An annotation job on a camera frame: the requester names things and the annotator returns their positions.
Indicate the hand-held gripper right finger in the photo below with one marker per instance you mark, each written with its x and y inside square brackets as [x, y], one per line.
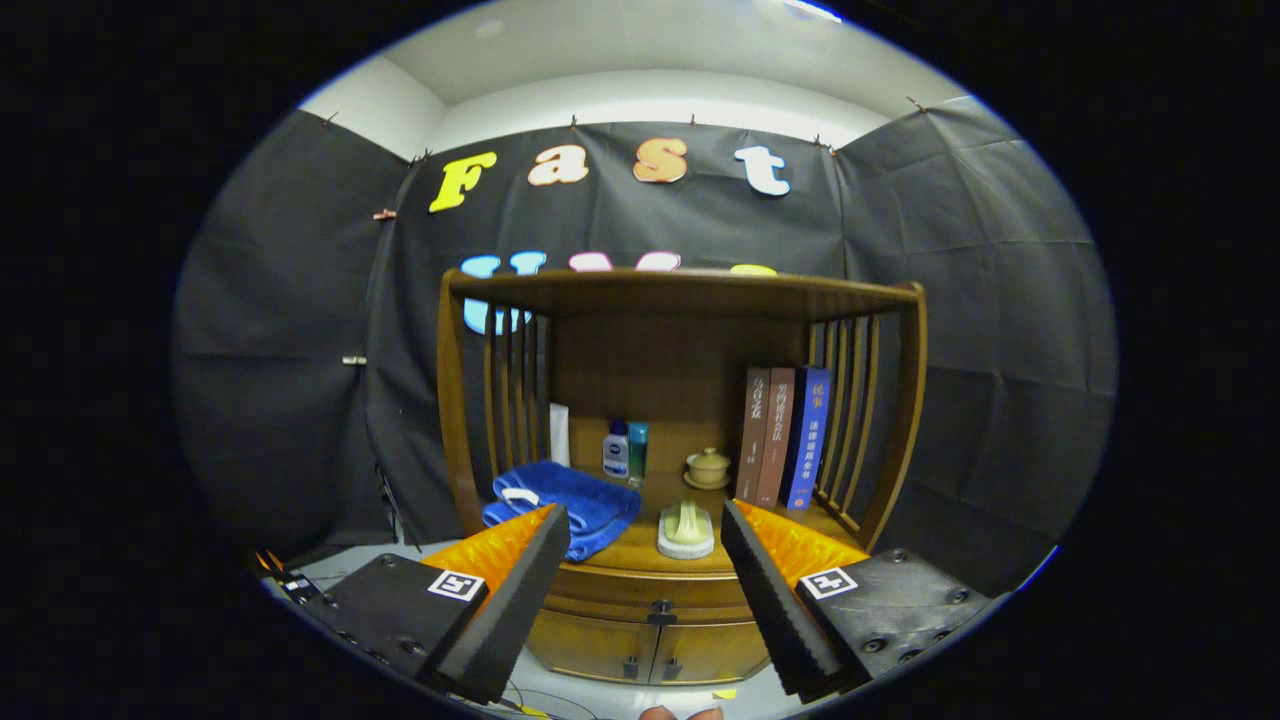
[770, 610]

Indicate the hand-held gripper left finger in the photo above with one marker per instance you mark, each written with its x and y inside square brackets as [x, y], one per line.
[520, 610]

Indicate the pale green soap dish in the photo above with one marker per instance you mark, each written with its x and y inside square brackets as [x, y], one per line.
[686, 530]

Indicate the wooden countertop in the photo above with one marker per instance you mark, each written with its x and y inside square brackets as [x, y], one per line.
[640, 545]

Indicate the wooden cabinet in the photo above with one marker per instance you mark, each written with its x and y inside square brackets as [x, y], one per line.
[670, 380]

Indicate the blue towel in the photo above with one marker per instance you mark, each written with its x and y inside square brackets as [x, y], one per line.
[580, 500]

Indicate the beige lidded teacup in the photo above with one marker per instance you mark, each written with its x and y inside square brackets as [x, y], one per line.
[708, 468]

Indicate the thin black stand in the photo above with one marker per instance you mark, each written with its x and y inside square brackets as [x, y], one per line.
[392, 510]

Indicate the reddish brown book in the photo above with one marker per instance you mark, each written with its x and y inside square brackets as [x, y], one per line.
[777, 440]

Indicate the dark brown book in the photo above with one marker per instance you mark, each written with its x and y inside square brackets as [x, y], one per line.
[753, 440]

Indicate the blue book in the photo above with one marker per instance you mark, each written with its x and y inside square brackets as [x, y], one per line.
[806, 440]

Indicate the white tube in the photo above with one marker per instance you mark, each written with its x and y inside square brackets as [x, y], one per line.
[559, 435]

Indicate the white lotion bottle blue cap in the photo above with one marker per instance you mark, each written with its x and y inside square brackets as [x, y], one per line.
[616, 455]

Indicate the teal blue bottle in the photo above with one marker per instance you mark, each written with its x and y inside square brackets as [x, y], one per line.
[638, 450]

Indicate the black floor device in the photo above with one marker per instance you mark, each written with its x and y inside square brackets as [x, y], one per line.
[295, 583]

